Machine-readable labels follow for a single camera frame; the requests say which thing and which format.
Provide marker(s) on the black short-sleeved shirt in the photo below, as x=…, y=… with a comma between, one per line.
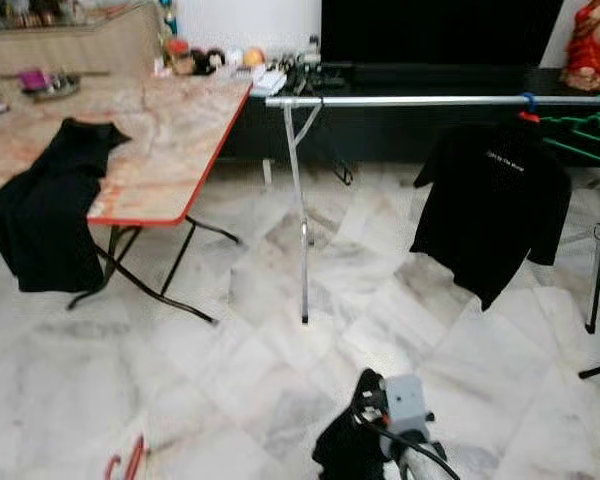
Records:
x=50, y=220

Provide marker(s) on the black soundbar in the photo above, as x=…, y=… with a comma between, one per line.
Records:
x=440, y=74

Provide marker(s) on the black flat-screen television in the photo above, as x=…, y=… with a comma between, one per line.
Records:
x=440, y=30

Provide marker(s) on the red laughing Buddha statue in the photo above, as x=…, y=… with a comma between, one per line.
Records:
x=595, y=50

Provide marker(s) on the silver metal bowl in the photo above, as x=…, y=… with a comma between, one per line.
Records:
x=62, y=90

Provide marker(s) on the silver metal clothes rack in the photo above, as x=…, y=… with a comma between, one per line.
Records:
x=420, y=100

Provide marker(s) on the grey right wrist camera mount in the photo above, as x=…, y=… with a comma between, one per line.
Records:
x=405, y=402

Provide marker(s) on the black low TV console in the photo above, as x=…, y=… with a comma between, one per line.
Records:
x=380, y=135

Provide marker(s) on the red hanger blue hook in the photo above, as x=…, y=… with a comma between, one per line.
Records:
x=528, y=116

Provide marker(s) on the green plastic hanger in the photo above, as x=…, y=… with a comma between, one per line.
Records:
x=575, y=124

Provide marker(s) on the red plastic hanger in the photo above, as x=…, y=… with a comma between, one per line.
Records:
x=137, y=460

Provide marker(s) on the magenta plastic cup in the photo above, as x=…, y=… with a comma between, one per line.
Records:
x=33, y=80

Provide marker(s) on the red-lidded jar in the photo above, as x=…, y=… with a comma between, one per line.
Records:
x=178, y=60

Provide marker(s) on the light wooden sideboard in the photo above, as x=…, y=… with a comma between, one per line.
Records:
x=70, y=50

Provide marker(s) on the marble-pattern folding table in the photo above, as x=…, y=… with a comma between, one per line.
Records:
x=170, y=150

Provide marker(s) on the black plastic hanger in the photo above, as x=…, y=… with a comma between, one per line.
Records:
x=347, y=178

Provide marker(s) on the black T-shirt with lettering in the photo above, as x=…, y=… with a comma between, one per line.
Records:
x=490, y=220

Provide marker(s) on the small clear bottle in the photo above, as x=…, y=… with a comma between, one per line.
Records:
x=311, y=52

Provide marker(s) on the blue and gold trophy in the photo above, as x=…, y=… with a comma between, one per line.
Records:
x=169, y=20

